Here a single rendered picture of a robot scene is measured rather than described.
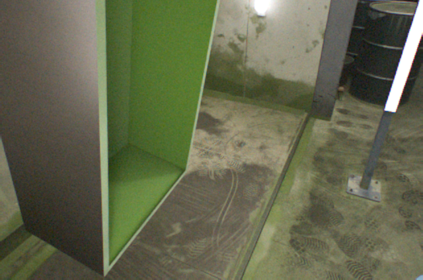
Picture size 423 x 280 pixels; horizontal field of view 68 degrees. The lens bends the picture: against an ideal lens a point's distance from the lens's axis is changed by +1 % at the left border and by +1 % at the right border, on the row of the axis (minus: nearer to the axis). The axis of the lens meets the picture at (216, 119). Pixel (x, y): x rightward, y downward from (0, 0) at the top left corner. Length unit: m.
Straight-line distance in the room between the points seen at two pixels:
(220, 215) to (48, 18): 1.48
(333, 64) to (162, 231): 1.85
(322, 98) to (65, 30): 2.47
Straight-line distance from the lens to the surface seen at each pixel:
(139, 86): 1.44
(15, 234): 1.98
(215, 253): 1.75
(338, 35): 2.71
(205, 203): 1.97
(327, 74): 2.81
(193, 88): 1.29
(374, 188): 2.35
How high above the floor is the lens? 1.46
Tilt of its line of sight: 31 degrees down
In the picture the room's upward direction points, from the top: straight up
